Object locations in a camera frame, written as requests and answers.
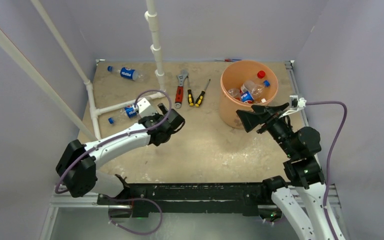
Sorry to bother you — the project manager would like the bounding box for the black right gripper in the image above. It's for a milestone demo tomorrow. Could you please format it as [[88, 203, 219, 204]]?
[[237, 102, 298, 158]]

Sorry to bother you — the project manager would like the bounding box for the Pepsi bottle front edge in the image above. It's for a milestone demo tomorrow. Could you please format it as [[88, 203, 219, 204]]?
[[240, 80, 270, 104]]

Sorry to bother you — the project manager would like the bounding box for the red label bottle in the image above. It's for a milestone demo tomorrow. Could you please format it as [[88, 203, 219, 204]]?
[[239, 70, 266, 94]]

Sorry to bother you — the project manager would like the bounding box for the clear bottle red cap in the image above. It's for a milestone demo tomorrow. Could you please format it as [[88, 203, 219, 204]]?
[[227, 88, 241, 101]]

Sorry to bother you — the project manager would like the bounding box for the Pepsi bottle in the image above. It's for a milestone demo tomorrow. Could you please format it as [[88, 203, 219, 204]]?
[[108, 105, 138, 125]]

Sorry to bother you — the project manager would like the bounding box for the orange plastic bin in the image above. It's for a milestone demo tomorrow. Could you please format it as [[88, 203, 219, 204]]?
[[218, 60, 279, 129]]

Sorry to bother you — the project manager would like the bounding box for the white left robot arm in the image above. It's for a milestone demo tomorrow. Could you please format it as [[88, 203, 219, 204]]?
[[55, 103, 186, 205]]

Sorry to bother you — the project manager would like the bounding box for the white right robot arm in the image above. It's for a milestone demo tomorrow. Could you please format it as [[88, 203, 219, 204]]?
[[236, 97, 345, 240]]

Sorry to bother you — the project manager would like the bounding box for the yellow black screwdriver left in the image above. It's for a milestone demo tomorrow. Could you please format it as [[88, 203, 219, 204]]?
[[186, 77, 195, 107]]

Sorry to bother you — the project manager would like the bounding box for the yellow black screwdriver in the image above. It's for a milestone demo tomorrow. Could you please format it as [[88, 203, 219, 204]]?
[[186, 77, 195, 107], [194, 79, 211, 107]]

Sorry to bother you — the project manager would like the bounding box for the yellow black screwdriver right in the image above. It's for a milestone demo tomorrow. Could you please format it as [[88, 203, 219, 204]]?
[[194, 79, 211, 107]]

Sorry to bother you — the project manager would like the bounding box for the Pepsi bottle far corner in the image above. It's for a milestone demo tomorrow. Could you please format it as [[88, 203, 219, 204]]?
[[107, 65, 144, 82]]

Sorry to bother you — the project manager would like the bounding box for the red blue screwdriver far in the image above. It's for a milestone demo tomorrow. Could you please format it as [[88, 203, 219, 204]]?
[[214, 58, 242, 63]]

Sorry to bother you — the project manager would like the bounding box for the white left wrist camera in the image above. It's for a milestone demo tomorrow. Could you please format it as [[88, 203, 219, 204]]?
[[135, 98, 155, 119]]

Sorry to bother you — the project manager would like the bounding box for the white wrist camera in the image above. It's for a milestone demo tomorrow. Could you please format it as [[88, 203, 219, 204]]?
[[135, 98, 155, 119], [281, 94, 307, 117]]

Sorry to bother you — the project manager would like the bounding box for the red handled adjustable wrench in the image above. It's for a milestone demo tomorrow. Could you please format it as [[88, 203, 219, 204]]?
[[174, 69, 189, 109]]

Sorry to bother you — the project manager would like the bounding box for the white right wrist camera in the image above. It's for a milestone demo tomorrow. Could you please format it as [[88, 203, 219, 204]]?
[[281, 94, 307, 117]]

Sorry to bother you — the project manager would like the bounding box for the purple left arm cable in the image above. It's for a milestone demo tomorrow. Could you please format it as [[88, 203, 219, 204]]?
[[54, 89, 174, 236]]

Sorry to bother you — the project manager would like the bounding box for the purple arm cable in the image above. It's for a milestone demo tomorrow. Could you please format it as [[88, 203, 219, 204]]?
[[304, 100, 349, 240], [54, 89, 174, 236]]

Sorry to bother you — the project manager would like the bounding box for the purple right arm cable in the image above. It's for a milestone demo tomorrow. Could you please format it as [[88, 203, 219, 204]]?
[[304, 100, 349, 240]]

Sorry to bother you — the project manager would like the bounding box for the black aluminium base frame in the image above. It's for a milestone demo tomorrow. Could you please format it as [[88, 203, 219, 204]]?
[[49, 180, 340, 220]]

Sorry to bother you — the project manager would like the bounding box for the white PVC pipe frame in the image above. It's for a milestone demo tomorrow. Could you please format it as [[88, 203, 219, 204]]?
[[0, 0, 168, 143]]

